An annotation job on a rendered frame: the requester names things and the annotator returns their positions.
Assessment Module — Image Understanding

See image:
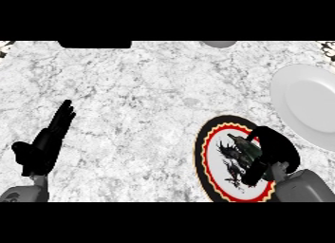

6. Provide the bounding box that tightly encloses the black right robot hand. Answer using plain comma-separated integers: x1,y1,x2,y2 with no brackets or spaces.
239,125,303,187

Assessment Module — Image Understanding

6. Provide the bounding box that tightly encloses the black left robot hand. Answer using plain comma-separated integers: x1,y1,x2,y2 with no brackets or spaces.
11,99,77,178

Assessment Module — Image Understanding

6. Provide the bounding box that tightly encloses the dark green eggplant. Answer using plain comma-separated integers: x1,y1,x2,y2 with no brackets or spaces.
226,133,275,182

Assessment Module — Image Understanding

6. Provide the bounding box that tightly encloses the black red rooster plate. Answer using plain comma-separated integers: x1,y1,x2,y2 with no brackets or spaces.
194,114,279,203

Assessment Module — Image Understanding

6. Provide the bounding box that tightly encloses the plain white plate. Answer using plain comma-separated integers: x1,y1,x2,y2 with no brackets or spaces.
269,64,335,154

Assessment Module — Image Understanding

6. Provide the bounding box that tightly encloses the black flat appliance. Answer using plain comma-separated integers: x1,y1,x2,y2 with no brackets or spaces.
57,40,133,49

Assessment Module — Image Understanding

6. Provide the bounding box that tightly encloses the grey round object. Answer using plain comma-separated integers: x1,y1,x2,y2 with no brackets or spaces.
198,40,238,49

